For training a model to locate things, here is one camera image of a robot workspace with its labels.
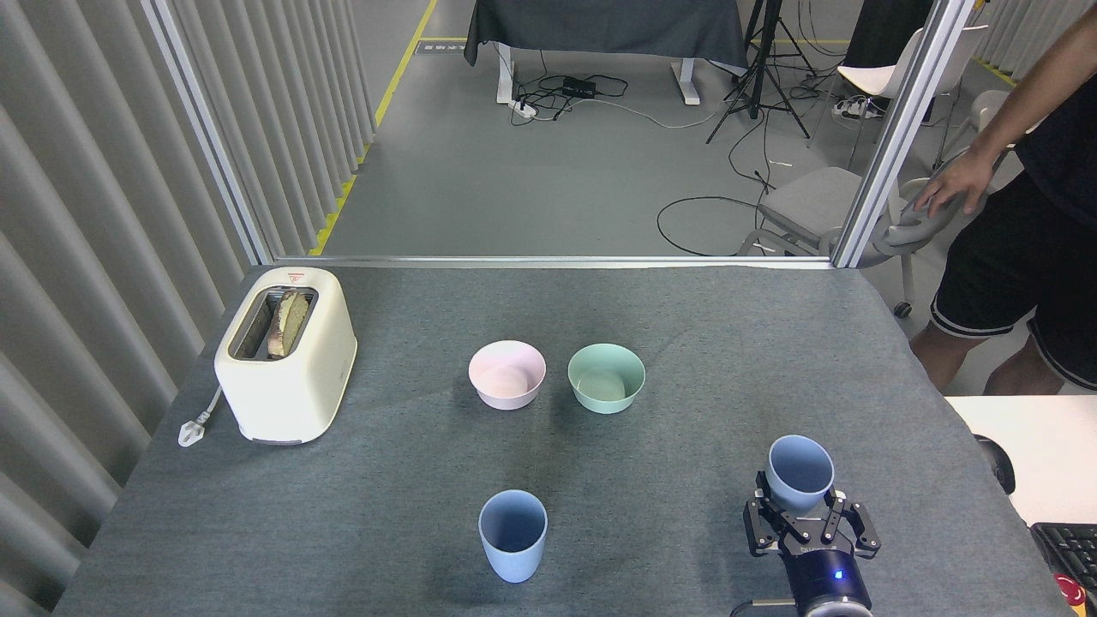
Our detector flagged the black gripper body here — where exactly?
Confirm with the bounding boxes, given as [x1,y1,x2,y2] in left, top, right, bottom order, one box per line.
[775,514,874,614]

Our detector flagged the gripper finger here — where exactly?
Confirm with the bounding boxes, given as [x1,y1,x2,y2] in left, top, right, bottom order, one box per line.
[743,470,794,559]
[821,488,883,560]

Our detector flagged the blue plastic cup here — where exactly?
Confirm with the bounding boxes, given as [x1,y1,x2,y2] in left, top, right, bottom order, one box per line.
[477,489,549,584]
[765,434,836,518]

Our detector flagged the person's right hand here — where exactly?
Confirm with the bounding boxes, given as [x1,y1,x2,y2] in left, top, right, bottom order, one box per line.
[911,147,998,216]

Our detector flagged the black computer mouse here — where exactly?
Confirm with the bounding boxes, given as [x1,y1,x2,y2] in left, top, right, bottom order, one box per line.
[975,435,1017,495]

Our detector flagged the white desk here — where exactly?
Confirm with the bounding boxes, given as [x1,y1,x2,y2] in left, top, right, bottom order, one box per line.
[944,395,1097,525]

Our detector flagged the black keyboard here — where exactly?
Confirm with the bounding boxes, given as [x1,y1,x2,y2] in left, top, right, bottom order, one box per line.
[1030,522,1097,594]

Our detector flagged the green bowl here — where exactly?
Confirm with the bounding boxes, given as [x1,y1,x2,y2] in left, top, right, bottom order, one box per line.
[566,343,646,416]

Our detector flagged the red round button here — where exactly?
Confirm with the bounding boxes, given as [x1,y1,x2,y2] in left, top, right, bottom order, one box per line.
[1054,572,1089,611]

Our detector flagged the grey felt table cloth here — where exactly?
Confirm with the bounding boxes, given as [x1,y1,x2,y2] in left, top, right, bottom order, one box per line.
[53,266,1076,617]

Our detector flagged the pink bowl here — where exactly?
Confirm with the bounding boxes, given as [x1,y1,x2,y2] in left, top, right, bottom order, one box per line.
[468,340,548,411]

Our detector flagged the person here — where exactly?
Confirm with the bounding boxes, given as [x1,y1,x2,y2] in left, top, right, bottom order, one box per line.
[908,0,1097,397]

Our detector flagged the white plastic chair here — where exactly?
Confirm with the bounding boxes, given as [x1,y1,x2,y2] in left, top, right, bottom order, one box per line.
[806,26,989,172]

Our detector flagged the black tripod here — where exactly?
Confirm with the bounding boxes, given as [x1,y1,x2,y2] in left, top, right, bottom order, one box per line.
[704,0,820,145]

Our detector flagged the cream white toaster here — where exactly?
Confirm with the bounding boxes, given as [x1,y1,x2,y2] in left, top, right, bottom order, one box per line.
[213,267,358,445]

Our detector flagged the bread slice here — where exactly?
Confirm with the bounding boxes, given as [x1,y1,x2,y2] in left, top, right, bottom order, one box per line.
[267,290,311,359]

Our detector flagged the table with dark cloth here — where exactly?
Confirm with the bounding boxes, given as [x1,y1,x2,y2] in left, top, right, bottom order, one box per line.
[464,0,750,105]

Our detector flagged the black looped floor cable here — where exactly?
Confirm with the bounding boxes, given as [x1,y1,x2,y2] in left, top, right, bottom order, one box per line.
[656,196,765,256]

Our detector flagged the grey swivel chair white frame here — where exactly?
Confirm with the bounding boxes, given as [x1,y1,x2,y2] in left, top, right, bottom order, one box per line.
[973,89,1043,138]
[739,146,988,320]

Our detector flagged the silver aluminium rail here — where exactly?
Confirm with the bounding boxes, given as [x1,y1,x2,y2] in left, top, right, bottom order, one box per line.
[273,255,836,271]

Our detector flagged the silver aluminium post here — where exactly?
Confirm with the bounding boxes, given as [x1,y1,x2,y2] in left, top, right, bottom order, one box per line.
[141,0,275,267]
[831,0,978,269]

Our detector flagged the black floor cable tangle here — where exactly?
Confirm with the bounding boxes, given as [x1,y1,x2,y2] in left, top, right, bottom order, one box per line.
[508,50,632,128]

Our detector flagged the white toaster plug cable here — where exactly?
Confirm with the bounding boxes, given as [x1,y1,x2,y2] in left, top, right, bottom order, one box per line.
[177,386,225,448]

